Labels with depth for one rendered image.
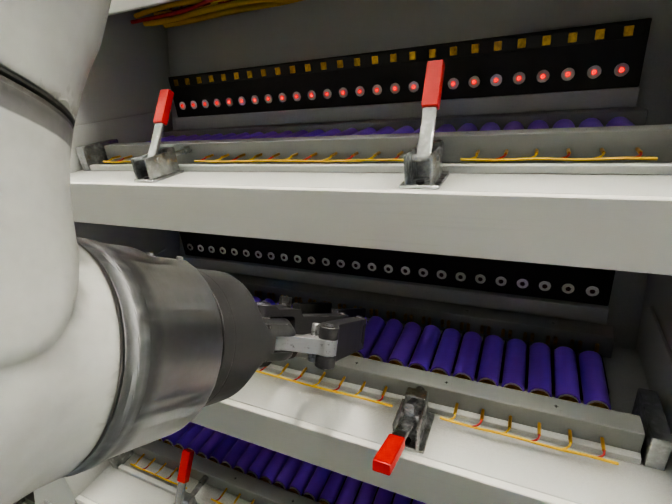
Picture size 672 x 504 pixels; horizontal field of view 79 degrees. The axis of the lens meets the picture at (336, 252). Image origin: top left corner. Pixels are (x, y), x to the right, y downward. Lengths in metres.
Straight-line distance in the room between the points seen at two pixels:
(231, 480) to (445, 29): 0.57
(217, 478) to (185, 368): 0.42
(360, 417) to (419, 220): 0.18
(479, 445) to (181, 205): 0.32
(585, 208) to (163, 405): 0.24
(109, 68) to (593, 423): 0.63
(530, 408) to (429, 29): 0.39
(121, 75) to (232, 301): 0.47
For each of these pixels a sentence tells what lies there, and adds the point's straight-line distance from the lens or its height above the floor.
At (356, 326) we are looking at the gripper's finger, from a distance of 0.31.
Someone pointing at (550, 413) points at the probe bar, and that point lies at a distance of 0.37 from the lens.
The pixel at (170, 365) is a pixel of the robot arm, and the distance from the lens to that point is 0.17.
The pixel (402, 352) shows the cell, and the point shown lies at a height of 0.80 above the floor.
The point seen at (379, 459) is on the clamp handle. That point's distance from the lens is 0.29.
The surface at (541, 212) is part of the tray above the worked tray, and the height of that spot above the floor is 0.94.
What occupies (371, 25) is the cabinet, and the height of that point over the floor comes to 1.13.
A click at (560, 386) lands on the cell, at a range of 0.40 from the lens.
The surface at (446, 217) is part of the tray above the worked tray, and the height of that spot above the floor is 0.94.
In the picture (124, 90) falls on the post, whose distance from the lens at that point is 0.64.
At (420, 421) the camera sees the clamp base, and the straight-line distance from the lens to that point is 0.34.
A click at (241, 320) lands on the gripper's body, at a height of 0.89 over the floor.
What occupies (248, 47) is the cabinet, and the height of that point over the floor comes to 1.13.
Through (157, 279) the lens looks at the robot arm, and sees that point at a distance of 0.18.
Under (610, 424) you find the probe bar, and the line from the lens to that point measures 0.37.
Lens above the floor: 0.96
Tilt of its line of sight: 10 degrees down
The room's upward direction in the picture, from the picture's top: 1 degrees clockwise
